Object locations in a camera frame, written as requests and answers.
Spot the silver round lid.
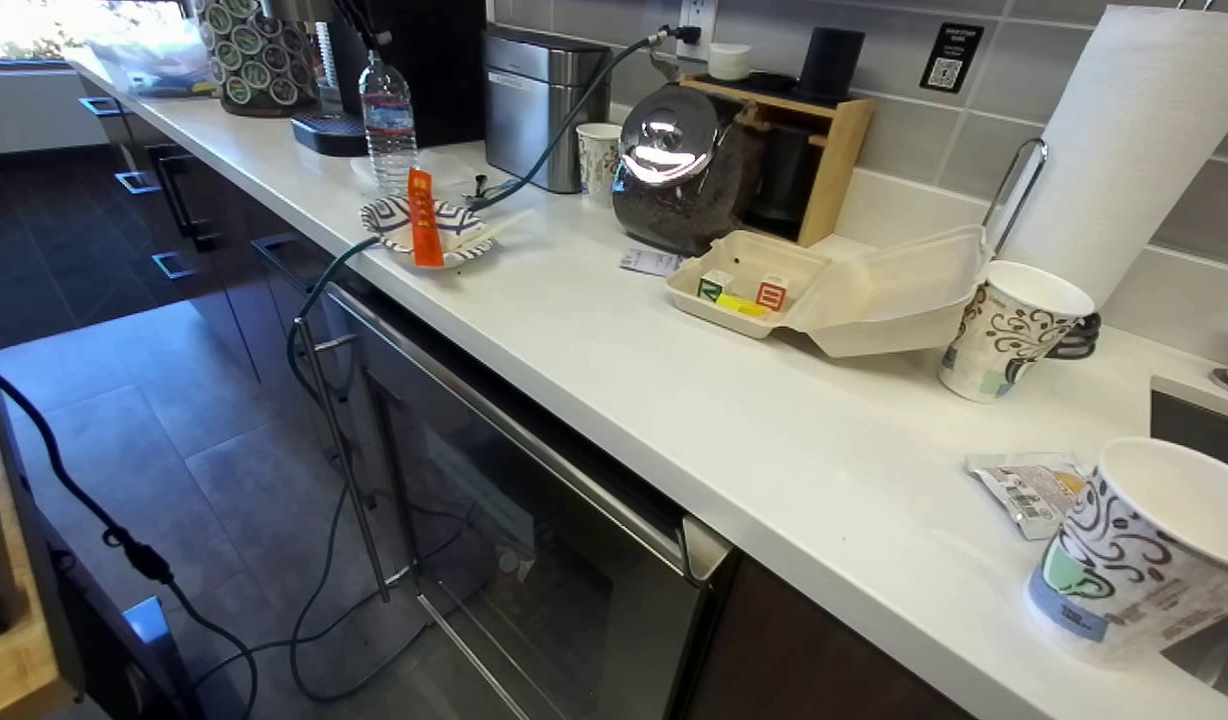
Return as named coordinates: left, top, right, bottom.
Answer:
left=621, top=88, right=721, bottom=189

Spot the clear plastic water bottle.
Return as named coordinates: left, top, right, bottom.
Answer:
left=357, top=51, right=417, bottom=201

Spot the white paper card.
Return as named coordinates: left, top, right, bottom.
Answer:
left=621, top=248, right=682, bottom=275

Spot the yellow block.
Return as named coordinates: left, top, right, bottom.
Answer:
left=717, top=292, right=766, bottom=321

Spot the glass jar of coffee beans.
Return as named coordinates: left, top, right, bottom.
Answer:
left=610, top=127, right=750, bottom=256

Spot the white red letter block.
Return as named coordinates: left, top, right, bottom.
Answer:
left=757, top=280, right=789, bottom=310

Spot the patterned paper plate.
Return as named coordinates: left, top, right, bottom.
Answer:
left=358, top=201, right=504, bottom=272

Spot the small paper cup by canister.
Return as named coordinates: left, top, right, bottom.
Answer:
left=576, top=125, right=621, bottom=203

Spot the beige takeout clamshell container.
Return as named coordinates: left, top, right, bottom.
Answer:
left=667, top=228, right=984, bottom=359

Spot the orange stir sticks packet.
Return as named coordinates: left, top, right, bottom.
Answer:
left=409, top=167, right=443, bottom=266

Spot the wooden rack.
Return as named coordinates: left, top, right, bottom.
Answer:
left=682, top=75, right=873, bottom=243

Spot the black Keurig coffee maker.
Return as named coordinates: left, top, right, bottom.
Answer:
left=290, top=0, right=486, bottom=155

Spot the patterned paper cup near towel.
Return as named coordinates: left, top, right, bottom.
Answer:
left=941, top=259, right=1097, bottom=399

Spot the crumpled snack wrapper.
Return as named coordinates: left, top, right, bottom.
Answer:
left=962, top=452, right=1093, bottom=538

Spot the coffee pod carousel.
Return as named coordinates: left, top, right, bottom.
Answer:
left=195, top=0, right=315, bottom=115

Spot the patterned paper cup foreground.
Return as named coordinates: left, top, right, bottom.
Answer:
left=1026, top=435, right=1228, bottom=651

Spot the white paper towel roll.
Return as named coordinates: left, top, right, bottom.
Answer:
left=999, top=4, right=1228, bottom=302

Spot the teal cable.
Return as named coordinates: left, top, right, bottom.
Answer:
left=282, top=22, right=677, bottom=336

